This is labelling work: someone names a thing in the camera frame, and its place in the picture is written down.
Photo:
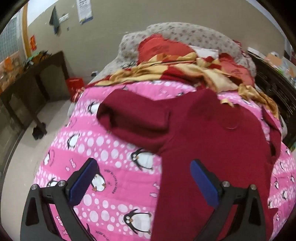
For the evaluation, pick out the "wall calendar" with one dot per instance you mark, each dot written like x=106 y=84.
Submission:
x=84 y=11

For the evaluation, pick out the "red pillow towel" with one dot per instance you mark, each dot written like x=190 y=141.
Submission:
x=238 y=69
x=161 y=46

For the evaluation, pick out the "red plastic basket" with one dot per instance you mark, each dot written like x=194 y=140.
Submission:
x=74 y=87

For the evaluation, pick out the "pink penguin print blanket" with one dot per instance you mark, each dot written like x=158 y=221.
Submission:
x=111 y=148

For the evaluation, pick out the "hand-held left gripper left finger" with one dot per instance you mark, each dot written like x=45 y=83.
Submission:
x=83 y=180

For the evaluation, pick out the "red and gold blanket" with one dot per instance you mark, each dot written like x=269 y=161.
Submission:
x=182 y=69

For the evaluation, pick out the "dark wooden headboard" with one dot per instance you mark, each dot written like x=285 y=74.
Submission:
x=272 y=85

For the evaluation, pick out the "cardboard box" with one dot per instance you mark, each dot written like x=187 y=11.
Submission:
x=274 y=59

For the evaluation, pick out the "green clutter pile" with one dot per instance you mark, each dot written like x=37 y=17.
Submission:
x=37 y=58

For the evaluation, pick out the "maroon sweater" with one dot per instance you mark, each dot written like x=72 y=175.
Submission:
x=185 y=120

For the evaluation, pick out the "dark wooden table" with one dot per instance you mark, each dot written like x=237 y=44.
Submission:
x=55 y=60

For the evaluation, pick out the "black eyeglasses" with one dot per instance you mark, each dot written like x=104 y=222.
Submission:
x=128 y=65

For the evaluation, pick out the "teal hanging cloth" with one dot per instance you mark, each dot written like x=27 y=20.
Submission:
x=54 y=19

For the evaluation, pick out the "white power strip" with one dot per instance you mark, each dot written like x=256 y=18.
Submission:
x=64 y=17

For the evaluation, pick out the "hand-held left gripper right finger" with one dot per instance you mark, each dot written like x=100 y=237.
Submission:
x=204 y=183

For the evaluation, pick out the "red paper wall sticker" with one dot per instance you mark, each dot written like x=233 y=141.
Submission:
x=33 y=42

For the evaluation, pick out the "white pillow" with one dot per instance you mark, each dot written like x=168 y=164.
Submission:
x=205 y=52

